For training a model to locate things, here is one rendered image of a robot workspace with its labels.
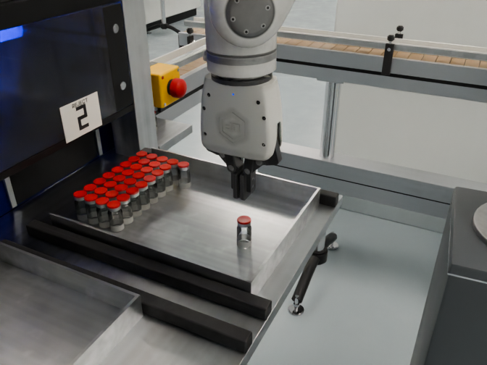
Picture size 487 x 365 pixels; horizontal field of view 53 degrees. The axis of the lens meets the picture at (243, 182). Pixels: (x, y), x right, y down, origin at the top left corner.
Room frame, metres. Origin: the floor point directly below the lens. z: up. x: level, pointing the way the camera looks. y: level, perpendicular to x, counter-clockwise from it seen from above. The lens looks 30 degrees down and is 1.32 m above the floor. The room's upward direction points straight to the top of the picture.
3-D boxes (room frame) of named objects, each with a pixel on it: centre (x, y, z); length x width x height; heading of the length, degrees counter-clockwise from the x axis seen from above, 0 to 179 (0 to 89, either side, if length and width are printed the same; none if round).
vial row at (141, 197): (0.69, 0.16, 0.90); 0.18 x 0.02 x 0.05; 153
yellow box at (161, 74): (0.98, 0.18, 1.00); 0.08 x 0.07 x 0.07; 64
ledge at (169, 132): (1.01, 0.21, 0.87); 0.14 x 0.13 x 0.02; 64
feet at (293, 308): (1.53, -0.29, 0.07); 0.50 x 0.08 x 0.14; 154
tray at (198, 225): (0.65, 0.08, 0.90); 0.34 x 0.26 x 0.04; 63
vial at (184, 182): (0.75, 0.11, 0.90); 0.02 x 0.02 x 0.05
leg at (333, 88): (1.53, -0.29, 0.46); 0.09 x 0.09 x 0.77; 64
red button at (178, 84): (0.96, 0.14, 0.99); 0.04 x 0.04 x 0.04; 64
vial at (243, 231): (0.58, 0.00, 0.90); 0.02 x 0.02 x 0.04
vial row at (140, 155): (0.72, 0.22, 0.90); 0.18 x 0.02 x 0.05; 153
